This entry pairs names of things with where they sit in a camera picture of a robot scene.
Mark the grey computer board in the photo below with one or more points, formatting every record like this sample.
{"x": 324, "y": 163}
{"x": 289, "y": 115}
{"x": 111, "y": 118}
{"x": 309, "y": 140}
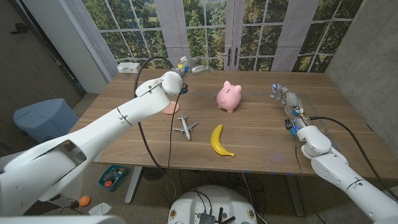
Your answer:
{"x": 206, "y": 218}

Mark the white table leg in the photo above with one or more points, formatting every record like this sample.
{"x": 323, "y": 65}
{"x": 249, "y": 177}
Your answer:
{"x": 133, "y": 186}

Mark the pink plastic piggy bank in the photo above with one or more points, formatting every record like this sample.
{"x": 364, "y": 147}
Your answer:
{"x": 229, "y": 98}

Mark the orange ball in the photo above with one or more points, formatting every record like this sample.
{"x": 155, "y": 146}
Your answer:
{"x": 84, "y": 201}

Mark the grey toy plane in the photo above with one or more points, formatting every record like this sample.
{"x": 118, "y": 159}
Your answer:
{"x": 185, "y": 127}

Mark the teal toy box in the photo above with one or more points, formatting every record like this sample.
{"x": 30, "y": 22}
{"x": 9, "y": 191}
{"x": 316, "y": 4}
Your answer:
{"x": 112, "y": 178}

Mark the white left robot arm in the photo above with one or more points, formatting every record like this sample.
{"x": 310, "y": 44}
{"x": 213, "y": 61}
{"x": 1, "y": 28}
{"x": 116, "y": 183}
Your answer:
{"x": 93, "y": 130}

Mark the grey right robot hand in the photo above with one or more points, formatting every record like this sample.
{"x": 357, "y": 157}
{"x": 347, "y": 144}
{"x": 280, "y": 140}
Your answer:
{"x": 290, "y": 99}

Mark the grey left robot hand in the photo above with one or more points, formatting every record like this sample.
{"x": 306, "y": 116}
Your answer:
{"x": 192, "y": 67}

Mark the grey table leg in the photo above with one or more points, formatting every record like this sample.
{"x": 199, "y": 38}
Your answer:
{"x": 295, "y": 196}

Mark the white rectangular box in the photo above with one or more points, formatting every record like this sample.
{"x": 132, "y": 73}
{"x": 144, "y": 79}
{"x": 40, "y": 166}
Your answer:
{"x": 128, "y": 67}

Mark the white robot body edge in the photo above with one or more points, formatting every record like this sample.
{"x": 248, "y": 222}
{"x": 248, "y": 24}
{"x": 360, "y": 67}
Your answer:
{"x": 62, "y": 220}

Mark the white robot torso base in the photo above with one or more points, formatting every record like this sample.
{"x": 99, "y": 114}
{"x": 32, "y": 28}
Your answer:
{"x": 192, "y": 202}

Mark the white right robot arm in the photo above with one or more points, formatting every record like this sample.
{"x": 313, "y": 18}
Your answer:
{"x": 342, "y": 174}

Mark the dark round floor fan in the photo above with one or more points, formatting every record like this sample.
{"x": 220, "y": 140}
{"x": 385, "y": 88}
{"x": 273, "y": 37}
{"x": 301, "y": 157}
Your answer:
{"x": 152, "y": 174}

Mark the printed window backdrop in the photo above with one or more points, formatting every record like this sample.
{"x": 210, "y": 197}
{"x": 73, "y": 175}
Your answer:
{"x": 264, "y": 31}

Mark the pink round plate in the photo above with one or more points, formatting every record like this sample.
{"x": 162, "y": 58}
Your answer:
{"x": 172, "y": 109}

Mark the yellow banana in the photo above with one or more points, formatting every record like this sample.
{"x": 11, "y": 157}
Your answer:
{"x": 216, "y": 140}

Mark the white crumpled tissue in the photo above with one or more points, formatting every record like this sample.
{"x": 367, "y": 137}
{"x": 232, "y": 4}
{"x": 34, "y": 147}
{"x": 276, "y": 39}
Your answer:
{"x": 100, "y": 209}

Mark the black antenna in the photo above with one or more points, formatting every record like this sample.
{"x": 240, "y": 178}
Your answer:
{"x": 220, "y": 214}

